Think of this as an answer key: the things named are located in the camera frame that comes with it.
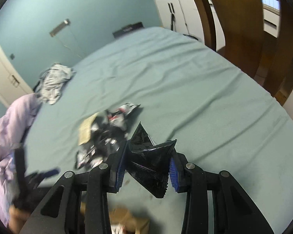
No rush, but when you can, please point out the black white snack packet top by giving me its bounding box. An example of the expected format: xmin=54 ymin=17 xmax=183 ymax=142
xmin=107 ymin=102 xmax=140 ymax=130

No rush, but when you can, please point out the grey crumpled clothing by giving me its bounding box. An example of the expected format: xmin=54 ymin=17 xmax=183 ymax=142
xmin=34 ymin=63 xmax=76 ymax=105

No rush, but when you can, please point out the metal wall bracket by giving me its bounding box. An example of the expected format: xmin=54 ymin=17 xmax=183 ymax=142
xmin=49 ymin=19 xmax=71 ymax=37

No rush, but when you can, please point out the black box behind bed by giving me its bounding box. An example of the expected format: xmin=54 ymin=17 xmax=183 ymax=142
xmin=113 ymin=22 xmax=144 ymax=39

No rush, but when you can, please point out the lilac duvet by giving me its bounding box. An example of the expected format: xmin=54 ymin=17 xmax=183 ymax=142
xmin=0 ymin=94 xmax=41 ymax=227

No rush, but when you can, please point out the person's left hand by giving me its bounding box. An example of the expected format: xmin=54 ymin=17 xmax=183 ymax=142
xmin=8 ymin=205 xmax=31 ymax=234

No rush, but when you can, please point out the black white snack packet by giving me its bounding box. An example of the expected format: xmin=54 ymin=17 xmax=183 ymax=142
xmin=107 ymin=102 xmax=140 ymax=130
xmin=74 ymin=149 xmax=104 ymax=171

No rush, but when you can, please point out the brown wooden chair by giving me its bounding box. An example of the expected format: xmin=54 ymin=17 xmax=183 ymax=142
xmin=194 ymin=0 xmax=293 ymax=105

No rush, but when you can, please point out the cardboard box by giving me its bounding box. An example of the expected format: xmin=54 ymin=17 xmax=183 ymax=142
xmin=80 ymin=201 xmax=150 ymax=233

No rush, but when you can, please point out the teal bed sheet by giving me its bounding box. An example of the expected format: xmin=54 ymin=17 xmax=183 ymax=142
xmin=25 ymin=27 xmax=293 ymax=233

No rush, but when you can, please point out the beige snack packet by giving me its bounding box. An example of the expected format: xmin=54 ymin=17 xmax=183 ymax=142
xmin=78 ymin=113 xmax=98 ymax=145

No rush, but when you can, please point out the white door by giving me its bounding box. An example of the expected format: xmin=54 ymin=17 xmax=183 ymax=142
xmin=0 ymin=46 xmax=33 ymax=107

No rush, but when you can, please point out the white cabinet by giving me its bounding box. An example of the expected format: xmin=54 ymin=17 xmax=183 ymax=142
xmin=154 ymin=0 xmax=226 ymax=52

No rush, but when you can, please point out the black glossy snack packet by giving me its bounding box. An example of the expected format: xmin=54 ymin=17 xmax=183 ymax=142
xmin=126 ymin=124 xmax=177 ymax=199

